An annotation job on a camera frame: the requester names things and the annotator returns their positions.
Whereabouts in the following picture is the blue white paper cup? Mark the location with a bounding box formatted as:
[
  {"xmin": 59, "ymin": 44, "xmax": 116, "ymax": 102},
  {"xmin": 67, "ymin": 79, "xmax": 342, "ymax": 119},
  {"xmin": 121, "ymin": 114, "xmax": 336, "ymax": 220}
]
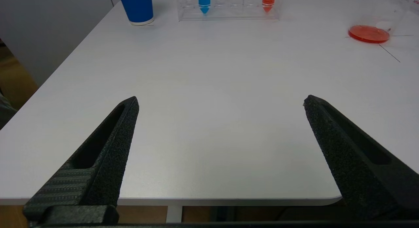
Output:
[{"xmin": 118, "ymin": 0, "xmax": 154, "ymax": 25}]

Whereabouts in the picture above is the clear glass beaker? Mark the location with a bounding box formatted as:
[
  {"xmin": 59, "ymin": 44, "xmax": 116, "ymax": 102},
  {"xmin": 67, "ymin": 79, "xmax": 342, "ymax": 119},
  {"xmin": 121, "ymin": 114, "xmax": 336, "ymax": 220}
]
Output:
[{"xmin": 348, "ymin": 0, "xmax": 410, "ymax": 44}]

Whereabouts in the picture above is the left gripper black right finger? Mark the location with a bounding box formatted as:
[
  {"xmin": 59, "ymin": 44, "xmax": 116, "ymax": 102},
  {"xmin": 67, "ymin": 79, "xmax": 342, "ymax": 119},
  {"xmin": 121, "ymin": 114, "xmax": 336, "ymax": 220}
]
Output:
[{"xmin": 303, "ymin": 95, "xmax": 419, "ymax": 222}]

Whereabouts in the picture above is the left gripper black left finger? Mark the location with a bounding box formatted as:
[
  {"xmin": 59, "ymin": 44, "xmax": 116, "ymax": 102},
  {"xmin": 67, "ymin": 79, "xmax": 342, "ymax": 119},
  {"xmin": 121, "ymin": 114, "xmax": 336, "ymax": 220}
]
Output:
[{"xmin": 23, "ymin": 96, "xmax": 139, "ymax": 227}]

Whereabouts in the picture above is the white table leg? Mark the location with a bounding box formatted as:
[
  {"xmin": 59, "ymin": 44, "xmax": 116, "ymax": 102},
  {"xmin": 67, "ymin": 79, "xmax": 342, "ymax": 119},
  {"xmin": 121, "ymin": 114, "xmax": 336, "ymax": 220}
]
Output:
[{"xmin": 165, "ymin": 205, "xmax": 183, "ymax": 223}]

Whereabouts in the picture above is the person in grey clothes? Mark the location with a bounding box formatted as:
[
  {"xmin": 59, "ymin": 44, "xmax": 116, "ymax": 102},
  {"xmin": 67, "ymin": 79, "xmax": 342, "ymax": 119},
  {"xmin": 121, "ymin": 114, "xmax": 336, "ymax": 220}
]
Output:
[{"xmin": 0, "ymin": 92, "xmax": 17, "ymax": 128}]

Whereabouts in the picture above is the clear acrylic test tube rack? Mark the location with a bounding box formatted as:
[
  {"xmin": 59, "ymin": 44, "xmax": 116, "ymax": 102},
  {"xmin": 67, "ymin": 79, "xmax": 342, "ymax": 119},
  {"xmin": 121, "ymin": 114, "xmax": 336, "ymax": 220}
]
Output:
[{"xmin": 177, "ymin": 0, "xmax": 281, "ymax": 22}]

